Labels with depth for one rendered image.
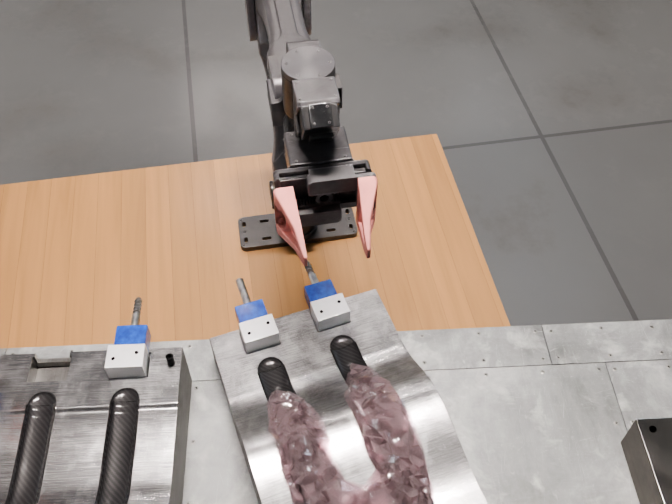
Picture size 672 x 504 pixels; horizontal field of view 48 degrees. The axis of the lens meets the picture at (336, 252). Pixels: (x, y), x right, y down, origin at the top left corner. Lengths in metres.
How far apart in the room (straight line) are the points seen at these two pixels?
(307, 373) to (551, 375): 0.36
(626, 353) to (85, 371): 0.79
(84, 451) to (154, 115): 1.94
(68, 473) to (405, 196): 0.72
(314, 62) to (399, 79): 2.13
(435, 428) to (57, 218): 0.76
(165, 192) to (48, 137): 1.49
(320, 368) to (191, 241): 0.37
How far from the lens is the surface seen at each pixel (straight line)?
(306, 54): 0.82
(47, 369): 1.13
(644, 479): 1.09
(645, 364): 1.23
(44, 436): 1.06
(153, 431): 1.02
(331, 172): 0.78
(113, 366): 1.04
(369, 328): 1.11
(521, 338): 1.20
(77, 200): 1.42
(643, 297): 2.37
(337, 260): 1.26
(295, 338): 1.10
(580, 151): 2.74
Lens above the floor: 1.77
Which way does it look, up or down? 50 degrees down
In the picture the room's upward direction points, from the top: straight up
